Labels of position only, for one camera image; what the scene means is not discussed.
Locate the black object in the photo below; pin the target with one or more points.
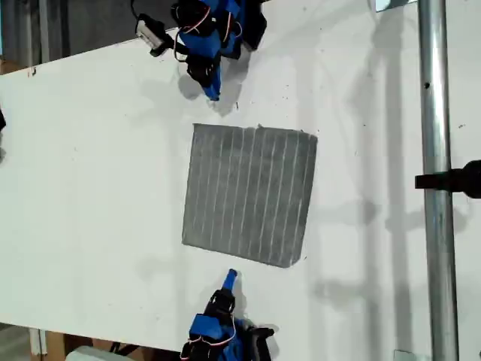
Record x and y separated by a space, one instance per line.
2 120

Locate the black white camera box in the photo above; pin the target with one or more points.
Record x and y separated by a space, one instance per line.
152 34

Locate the white strip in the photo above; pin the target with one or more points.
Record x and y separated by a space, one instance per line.
37 340

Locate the white plastic object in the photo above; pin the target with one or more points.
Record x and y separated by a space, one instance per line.
86 355

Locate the steel post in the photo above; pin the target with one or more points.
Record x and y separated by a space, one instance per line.
436 113

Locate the grey striped towel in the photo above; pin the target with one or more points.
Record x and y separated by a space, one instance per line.
248 195

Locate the cardboard box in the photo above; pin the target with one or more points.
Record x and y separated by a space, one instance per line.
9 65
56 346

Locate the black clamp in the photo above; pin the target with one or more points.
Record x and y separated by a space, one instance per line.
462 178

